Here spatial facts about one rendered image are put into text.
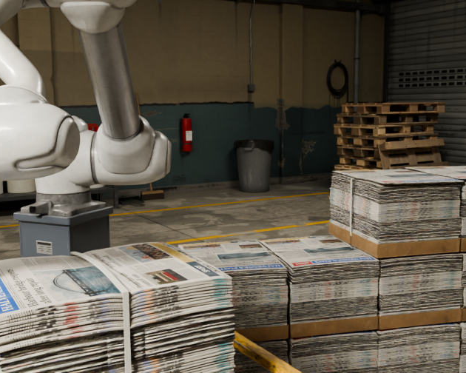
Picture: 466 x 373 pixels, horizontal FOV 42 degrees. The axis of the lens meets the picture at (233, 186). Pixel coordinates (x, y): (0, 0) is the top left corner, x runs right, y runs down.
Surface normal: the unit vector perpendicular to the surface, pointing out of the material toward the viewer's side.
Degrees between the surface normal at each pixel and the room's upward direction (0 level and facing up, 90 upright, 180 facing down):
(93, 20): 142
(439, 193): 90
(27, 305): 2
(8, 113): 40
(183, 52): 90
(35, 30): 90
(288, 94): 90
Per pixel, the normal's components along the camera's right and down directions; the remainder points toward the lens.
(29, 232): -0.43, 0.13
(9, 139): 0.07, 0.04
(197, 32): 0.51, 0.11
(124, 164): 0.06, 0.78
